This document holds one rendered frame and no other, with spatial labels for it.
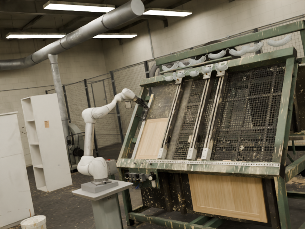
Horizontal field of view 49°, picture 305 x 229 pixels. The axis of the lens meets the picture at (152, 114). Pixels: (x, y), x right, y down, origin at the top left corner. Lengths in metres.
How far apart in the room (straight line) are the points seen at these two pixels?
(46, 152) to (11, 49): 5.51
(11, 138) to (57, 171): 2.18
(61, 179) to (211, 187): 4.48
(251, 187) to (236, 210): 0.33
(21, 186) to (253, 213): 3.62
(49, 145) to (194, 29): 5.29
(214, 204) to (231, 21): 6.21
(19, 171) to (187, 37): 6.45
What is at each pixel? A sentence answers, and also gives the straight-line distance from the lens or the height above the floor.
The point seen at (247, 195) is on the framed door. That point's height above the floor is 0.51.
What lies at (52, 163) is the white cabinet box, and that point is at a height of 0.57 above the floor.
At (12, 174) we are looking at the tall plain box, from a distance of 5.68.
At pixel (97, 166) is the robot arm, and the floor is 1.00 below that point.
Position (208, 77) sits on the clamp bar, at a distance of 3.96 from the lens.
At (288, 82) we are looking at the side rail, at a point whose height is 1.57.
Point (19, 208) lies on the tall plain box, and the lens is 5.79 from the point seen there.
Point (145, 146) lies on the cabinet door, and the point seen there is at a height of 1.03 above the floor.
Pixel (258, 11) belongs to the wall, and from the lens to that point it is 8.81.
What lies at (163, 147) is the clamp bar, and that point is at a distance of 3.92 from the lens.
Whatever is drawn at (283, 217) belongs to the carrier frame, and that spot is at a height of 0.42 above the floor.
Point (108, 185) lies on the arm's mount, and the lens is 3.64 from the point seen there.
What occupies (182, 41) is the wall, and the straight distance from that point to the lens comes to 10.32.
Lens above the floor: 1.64
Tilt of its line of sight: 3 degrees down
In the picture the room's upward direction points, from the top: 9 degrees counter-clockwise
